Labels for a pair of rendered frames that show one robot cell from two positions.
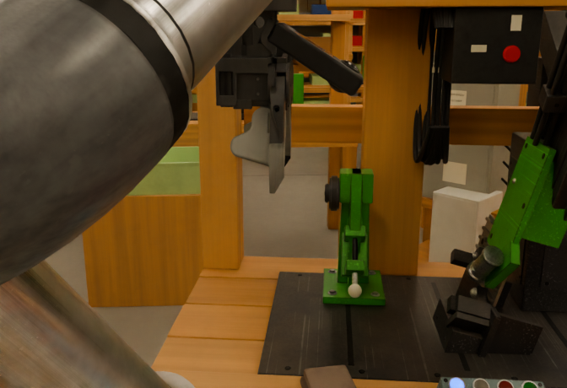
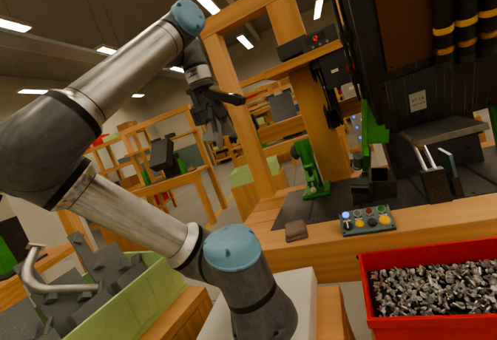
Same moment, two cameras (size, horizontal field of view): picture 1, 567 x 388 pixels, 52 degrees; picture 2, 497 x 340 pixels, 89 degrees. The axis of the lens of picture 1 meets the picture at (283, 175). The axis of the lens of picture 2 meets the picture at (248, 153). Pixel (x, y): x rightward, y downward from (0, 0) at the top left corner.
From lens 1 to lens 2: 0.31 m
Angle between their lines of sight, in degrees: 19
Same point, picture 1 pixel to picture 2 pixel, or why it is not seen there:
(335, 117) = (293, 122)
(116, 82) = (52, 111)
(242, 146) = (205, 137)
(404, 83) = (313, 97)
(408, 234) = (340, 161)
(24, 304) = (100, 195)
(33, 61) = (29, 112)
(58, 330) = (117, 202)
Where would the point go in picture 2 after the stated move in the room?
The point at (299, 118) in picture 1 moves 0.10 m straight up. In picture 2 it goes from (279, 127) to (274, 111)
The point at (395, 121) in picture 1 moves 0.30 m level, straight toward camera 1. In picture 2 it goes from (316, 114) to (302, 123)
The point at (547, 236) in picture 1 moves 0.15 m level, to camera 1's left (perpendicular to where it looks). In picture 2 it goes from (381, 139) to (338, 151)
